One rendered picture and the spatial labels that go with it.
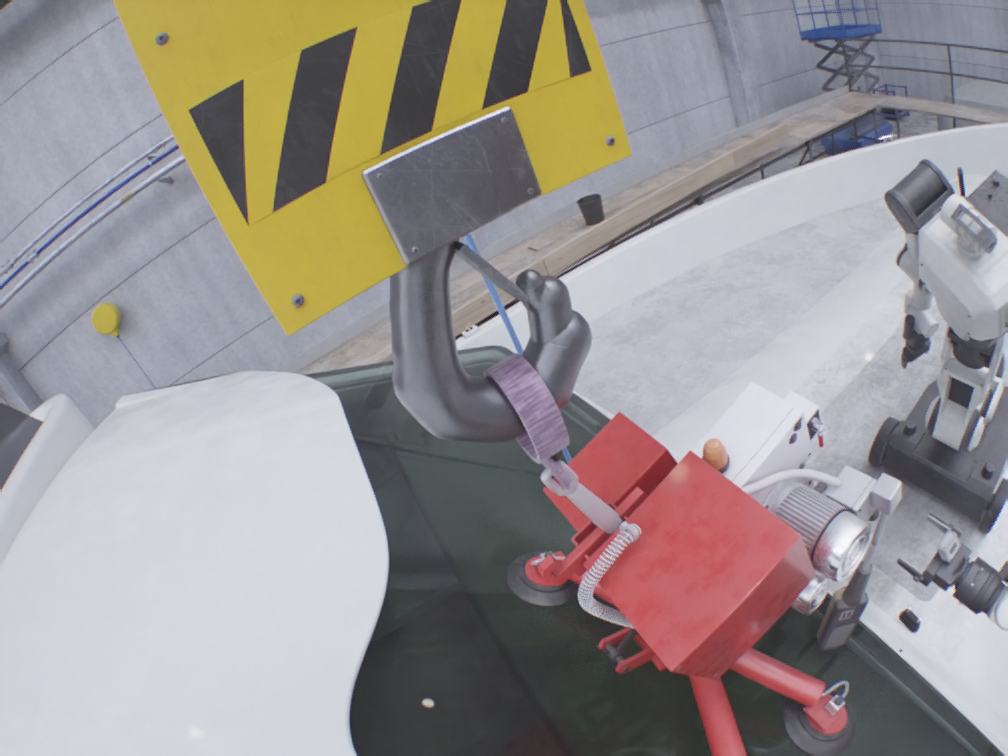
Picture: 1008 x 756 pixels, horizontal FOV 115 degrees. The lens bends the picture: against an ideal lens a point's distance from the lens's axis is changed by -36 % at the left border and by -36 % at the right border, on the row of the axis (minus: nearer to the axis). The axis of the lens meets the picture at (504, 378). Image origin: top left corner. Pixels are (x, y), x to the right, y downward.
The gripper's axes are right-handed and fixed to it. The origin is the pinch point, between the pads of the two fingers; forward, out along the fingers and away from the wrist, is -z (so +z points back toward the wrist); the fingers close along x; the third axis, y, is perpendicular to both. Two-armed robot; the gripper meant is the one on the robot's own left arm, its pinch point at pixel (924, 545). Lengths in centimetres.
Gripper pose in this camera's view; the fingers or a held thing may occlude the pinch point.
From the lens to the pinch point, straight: 110.1
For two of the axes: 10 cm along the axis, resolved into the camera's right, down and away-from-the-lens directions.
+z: 4.2, 4.0, -8.2
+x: 7.0, -7.1, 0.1
